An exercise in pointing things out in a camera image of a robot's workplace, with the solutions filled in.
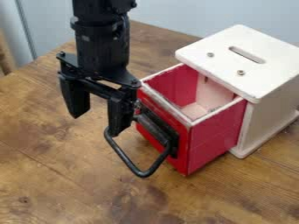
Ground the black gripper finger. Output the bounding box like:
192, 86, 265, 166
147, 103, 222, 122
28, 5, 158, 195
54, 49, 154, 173
107, 97, 135, 137

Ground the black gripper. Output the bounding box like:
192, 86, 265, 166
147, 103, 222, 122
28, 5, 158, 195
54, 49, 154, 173
58, 15, 140, 118

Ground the black metal drawer handle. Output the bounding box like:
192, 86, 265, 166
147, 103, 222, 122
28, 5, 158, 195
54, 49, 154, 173
103, 101, 182, 179

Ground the red wooden drawer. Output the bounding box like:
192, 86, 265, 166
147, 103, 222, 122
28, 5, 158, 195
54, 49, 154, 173
138, 64, 249, 176

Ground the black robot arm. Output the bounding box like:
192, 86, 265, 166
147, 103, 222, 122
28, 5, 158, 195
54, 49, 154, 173
56, 0, 140, 137

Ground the white wooden drawer cabinet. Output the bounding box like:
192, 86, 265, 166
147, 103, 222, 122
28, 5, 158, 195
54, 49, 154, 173
175, 24, 299, 158

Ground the wooden chair at left edge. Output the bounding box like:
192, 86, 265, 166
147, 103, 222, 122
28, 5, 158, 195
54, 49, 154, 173
0, 28, 16, 77

